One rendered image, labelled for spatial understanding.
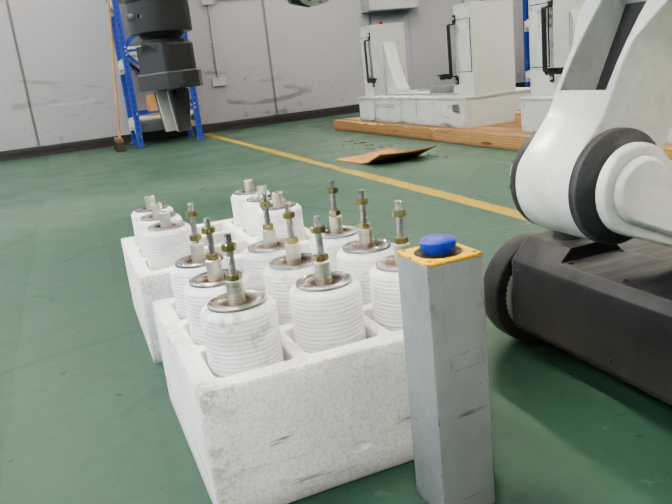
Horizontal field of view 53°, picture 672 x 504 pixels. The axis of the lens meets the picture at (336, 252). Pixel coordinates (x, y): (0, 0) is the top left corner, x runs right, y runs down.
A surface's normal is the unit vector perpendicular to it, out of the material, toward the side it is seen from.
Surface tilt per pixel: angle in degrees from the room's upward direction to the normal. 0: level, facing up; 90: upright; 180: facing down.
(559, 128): 50
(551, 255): 45
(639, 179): 90
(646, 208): 90
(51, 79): 90
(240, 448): 90
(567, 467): 0
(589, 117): 54
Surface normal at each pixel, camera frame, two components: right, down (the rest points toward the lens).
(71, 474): -0.11, -0.96
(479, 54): 0.37, 0.21
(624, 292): -0.74, -0.53
